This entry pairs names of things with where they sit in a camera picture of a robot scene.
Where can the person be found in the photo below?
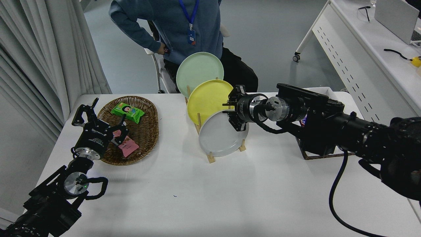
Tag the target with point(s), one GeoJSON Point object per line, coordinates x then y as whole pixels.
{"type": "Point", "coordinates": [171, 23]}

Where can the green snack packet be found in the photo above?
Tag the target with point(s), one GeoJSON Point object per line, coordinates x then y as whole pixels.
{"type": "Point", "coordinates": [128, 112]}

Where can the snickers bar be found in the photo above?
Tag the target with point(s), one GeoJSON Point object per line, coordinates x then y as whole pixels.
{"type": "Point", "coordinates": [304, 121]}

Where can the wooden plate rack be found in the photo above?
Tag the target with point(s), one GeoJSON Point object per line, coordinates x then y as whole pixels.
{"type": "Point", "coordinates": [210, 158]}

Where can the white perforated desk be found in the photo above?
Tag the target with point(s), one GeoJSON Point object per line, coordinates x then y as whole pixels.
{"type": "Point", "coordinates": [361, 59]}

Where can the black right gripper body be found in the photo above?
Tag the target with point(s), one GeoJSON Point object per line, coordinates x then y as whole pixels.
{"type": "Point", "coordinates": [244, 108]}

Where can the white laptop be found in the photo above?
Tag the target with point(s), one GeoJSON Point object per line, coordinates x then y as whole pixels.
{"type": "Point", "coordinates": [394, 16]}

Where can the black glasses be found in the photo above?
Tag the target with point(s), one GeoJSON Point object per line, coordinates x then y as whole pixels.
{"type": "Point", "coordinates": [365, 10]}

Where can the grey plate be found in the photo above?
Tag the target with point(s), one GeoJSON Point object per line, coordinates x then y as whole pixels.
{"type": "Point", "coordinates": [213, 141]}

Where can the large pink snack packet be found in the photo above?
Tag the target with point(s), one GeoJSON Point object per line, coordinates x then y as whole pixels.
{"type": "Point", "coordinates": [129, 147]}

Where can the pale green plate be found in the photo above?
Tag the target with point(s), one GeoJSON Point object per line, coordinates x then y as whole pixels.
{"type": "Point", "coordinates": [197, 70]}

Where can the white lined tray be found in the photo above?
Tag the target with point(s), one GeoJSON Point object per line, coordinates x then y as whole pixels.
{"type": "Point", "coordinates": [324, 90]}

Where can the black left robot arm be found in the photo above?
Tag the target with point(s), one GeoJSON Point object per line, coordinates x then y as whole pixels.
{"type": "Point", "coordinates": [49, 204]}

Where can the white chair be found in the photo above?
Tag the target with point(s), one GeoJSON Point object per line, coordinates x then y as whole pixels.
{"type": "Point", "coordinates": [159, 72]}

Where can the yellow plate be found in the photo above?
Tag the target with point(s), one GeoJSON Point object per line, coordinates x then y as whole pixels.
{"type": "Point", "coordinates": [207, 98]}

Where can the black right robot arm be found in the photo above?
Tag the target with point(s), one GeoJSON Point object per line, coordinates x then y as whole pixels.
{"type": "Point", "coordinates": [322, 131]}

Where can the grey curtain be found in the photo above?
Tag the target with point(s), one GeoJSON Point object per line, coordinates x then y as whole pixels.
{"type": "Point", "coordinates": [39, 49]}

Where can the brown wicker basket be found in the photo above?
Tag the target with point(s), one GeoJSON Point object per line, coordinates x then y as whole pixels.
{"type": "Point", "coordinates": [144, 131]}

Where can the yellow round object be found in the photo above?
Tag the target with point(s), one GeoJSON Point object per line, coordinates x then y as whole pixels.
{"type": "Point", "coordinates": [416, 62]}

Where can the small pink snack packet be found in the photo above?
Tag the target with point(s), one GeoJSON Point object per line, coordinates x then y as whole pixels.
{"type": "Point", "coordinates": [116, 133]}

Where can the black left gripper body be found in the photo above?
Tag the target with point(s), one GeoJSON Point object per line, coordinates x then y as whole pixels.
{"type": "Point", "coordinates": [95, 136]}

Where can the person's right hand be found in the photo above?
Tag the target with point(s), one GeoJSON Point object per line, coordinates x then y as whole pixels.
{"type": "Point", "coordinates": [161, 49]}

